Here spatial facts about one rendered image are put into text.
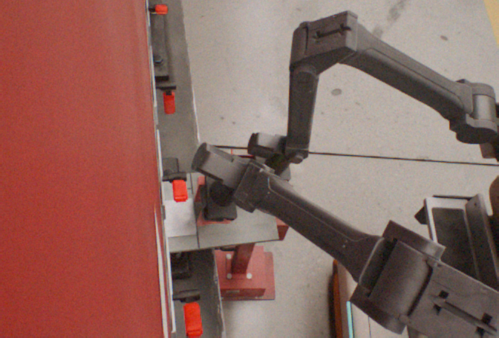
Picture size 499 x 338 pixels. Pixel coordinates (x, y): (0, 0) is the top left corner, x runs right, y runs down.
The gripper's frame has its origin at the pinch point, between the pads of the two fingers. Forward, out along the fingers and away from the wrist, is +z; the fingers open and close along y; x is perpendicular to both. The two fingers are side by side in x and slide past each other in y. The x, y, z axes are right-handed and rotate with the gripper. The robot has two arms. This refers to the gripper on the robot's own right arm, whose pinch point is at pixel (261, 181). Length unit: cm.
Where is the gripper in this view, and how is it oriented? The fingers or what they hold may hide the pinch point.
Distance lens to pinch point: 145.4
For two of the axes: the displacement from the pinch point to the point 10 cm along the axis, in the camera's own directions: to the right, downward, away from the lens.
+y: -9.3, -1.5, -3.4
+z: -3.6, 4.9, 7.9
